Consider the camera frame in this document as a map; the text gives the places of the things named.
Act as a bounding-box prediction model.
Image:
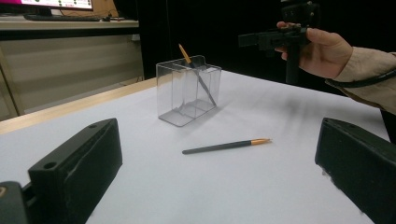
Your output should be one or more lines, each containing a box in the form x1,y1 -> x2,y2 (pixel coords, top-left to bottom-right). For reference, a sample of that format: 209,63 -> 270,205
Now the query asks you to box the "computer monitor with pink screen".
0,0 -> 94,17

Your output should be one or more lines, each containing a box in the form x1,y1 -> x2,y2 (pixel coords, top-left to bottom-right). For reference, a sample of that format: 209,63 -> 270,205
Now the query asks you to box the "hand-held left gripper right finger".
315,117 -> 396,224

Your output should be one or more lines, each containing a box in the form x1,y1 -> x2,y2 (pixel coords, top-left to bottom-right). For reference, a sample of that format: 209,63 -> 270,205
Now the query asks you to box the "clear plastic pen holder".
155,54 -> 222,128

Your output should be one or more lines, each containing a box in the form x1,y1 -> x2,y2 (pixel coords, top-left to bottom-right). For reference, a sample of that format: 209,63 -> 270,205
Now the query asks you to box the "dark pen with gold end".
177,43 -> 218,107
181,137 -> 273,156

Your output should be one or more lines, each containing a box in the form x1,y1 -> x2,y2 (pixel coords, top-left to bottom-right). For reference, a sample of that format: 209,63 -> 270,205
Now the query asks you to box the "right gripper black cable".
329,68 -> 396,89

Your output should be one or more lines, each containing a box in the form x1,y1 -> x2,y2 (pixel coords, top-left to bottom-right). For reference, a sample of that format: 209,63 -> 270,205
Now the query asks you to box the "white table sheet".
0,70 -> 390,224

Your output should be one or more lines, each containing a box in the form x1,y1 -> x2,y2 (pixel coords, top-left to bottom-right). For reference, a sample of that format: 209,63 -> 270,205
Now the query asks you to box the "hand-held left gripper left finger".
27,118 -> 123,224

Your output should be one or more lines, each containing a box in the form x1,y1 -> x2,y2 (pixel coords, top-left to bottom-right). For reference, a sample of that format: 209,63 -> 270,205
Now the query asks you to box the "black curtain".
113,0 -> 396,108

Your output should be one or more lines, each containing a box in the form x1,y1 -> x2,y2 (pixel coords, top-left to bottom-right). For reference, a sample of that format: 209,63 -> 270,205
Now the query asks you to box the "brown cardboard box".
60,0 -> 120,19

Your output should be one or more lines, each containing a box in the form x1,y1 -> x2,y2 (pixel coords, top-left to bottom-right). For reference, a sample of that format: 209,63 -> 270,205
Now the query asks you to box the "black keyboard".
23,13 -> 102,22

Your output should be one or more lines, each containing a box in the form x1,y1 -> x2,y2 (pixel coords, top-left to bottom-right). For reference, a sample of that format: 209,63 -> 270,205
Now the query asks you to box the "wooden office desk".
0,15 -> 140,41

